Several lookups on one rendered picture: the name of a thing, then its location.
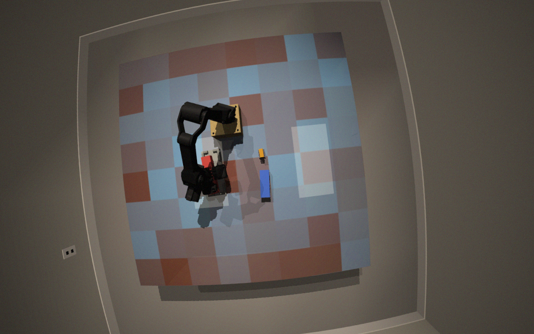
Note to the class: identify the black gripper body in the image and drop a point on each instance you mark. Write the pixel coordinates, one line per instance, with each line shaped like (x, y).
(219, 171)

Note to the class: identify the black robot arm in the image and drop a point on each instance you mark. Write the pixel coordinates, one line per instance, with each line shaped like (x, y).
(193, 174)

